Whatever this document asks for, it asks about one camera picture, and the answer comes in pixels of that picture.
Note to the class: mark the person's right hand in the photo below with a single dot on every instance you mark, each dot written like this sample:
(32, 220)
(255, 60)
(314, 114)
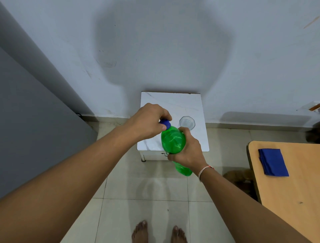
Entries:
(188, 152)

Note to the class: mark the person's left hand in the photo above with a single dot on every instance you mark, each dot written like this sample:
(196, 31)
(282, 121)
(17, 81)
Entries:
(145, 124)

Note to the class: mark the person's right thumb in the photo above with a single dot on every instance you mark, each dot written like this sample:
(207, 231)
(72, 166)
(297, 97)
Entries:
(184, 134)

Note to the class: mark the person's left thumb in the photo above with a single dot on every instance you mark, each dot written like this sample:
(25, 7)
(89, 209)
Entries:
(162, 127)

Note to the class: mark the blue bottle cap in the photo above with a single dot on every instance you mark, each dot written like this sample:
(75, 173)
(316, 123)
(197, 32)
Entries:
(165, 123)

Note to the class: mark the green plastic bottle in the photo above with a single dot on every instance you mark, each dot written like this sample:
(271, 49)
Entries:
(175, 145)

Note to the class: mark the person's left forearm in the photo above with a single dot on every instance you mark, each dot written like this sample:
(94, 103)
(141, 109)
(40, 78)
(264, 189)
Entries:
(62, 185)

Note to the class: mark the person's right forearm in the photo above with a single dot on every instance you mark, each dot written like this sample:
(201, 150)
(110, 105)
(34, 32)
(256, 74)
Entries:
(247, 212)

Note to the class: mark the clear drinking glass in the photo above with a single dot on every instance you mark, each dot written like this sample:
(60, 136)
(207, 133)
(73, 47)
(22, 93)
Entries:
(187, 122)

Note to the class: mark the small white marble-top table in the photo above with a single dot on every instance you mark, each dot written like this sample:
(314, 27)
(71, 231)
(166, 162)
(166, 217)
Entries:
(175, 120)

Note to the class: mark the white thread wristband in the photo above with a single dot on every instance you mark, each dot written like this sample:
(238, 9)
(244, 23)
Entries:
(203, 170)

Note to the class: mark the brown wooden stool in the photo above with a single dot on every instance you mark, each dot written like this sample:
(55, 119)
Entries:
(240, 179)

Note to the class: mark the folded blue cloth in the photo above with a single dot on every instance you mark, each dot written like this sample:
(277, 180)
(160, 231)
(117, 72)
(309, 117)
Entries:
(273, 162)

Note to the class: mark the person's right foot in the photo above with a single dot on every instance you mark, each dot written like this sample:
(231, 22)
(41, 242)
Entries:
(178, 234)

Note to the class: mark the person's foot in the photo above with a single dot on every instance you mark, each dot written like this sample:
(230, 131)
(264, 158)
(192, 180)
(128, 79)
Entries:
(140, 232)
(178, 234)

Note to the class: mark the person's left foot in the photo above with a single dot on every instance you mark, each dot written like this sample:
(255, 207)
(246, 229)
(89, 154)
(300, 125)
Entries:
(140, 232)

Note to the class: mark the wooden table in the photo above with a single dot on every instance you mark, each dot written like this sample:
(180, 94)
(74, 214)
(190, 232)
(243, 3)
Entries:
(292, 190)

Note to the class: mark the grey cabinet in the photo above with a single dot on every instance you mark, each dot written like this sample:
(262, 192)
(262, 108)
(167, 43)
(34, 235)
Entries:
(32, 120)

